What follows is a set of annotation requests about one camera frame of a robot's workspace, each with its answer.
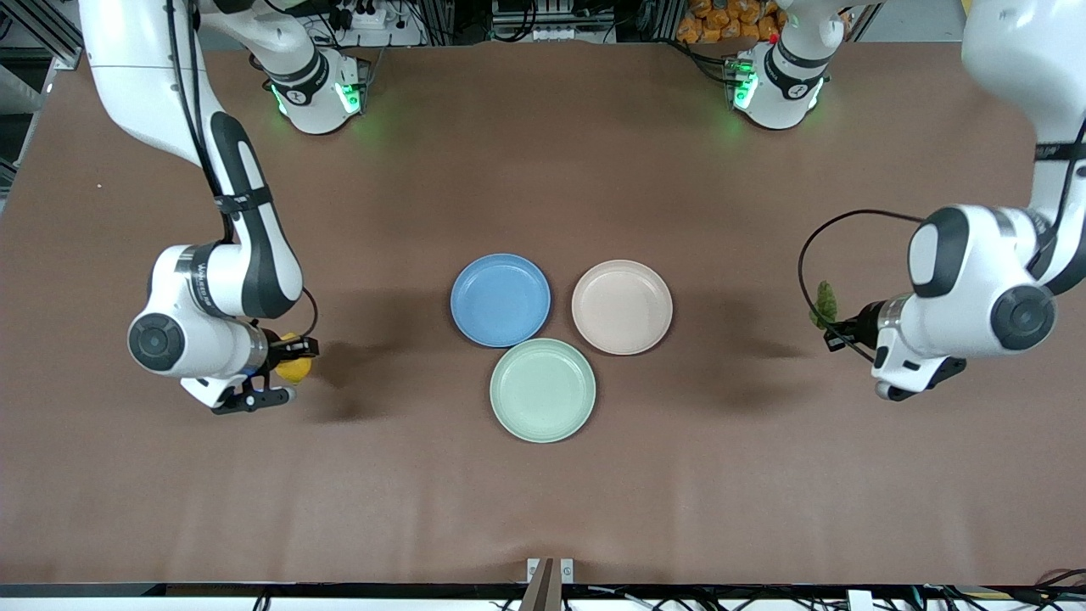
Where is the green lettuce leaf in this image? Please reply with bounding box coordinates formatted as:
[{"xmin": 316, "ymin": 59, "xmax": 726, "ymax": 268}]
[{"xmin": 809, "ymin": 281, "xmax": 839, "ymax": 330}]

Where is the white power strip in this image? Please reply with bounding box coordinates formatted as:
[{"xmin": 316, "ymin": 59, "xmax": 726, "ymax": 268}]
[{"xmin": 327, "ymin": 0, "xmax": 401, "ymax": 31}]

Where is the metal bracket at table edge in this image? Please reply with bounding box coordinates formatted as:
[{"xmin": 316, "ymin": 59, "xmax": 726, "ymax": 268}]
[{"xmin": 519, "ymin": 558, "xmax": 576, "ymax": 611}]

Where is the bag of orange items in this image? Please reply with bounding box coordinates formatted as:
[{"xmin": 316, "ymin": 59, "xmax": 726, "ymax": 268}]
[{"xmin": 676, "ymin": 0, "xmax": 783, "ymax": 45}]

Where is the blue plate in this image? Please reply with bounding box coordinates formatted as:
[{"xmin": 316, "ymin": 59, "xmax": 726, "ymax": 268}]
[{"xmin": 451, "ymin": 254, "xmax": 552, "ymax": 349}]

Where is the brown table cover mat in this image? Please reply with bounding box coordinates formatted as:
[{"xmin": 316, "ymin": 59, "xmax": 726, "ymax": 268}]
[{"xmin": 0, "ymin": 41, "xmax": 1086, "ymax": 586}]

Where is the light green plate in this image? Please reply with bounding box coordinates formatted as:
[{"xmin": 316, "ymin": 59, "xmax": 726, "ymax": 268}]
[{"xmin": 490, "ymin": 338, "xmax": 596, "ymax": 444}]

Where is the yellow lemon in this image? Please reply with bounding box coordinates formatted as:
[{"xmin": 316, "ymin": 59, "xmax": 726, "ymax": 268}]
[{"xmin": 276, "ymin": 333, "xmax": 313, "ymax": 383}]

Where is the beige plate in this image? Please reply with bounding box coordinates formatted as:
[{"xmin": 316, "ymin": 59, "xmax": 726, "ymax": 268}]
[{"xmin": 571, "ymin": 260, "xmax": 674, "ymax": 356}]

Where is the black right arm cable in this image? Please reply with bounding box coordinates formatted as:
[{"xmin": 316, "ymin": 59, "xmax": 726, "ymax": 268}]
[{"xmin": 165, "ymin": 0, "xmax": 321, "ymax": 342}]

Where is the aluminium frame profile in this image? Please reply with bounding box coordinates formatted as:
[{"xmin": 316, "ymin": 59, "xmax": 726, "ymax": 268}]
[{"xmin": 0, "ymin": 0, "xmax": 83, "ymax": 70}]

